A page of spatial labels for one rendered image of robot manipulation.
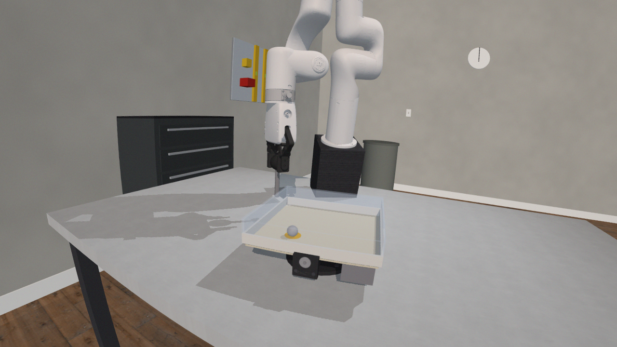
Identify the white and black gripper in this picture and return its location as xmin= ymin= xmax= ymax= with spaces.
xmin=265 ymin=101 xmax=296 ymax=173

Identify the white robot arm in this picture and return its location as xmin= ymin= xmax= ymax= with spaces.
xmin=265 ymin=0 xmax=384 ymax=148

